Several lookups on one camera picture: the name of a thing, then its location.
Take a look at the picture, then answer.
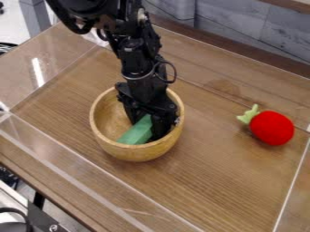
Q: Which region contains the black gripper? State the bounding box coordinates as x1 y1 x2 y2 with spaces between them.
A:
115 74 178 140

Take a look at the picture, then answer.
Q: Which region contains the green rectangular stick block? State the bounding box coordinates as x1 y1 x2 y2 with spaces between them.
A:
118 115 152 145

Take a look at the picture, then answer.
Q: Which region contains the brown wooden bowl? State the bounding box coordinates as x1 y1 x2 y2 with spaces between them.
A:
88 87 186 162

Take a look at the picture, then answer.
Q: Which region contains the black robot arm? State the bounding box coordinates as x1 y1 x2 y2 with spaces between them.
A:
45 0 176 140

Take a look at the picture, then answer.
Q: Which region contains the red plush strawberry toy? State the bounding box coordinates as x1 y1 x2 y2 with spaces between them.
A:
236 104 294 146

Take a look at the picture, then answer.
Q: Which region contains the black table leg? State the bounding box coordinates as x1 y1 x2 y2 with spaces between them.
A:
32 192 45 209

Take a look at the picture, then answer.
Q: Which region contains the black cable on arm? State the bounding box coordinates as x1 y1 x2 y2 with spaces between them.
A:
152 59 178 85

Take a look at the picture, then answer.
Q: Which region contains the clear acrylic tray enclosure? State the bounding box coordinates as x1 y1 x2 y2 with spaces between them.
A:
0 0 310 232

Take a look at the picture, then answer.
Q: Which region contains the black metal bracket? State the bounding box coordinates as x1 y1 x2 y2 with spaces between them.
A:
27 202 71 232

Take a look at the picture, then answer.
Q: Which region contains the grey post in background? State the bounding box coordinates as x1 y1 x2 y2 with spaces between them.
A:
19 0 51 37

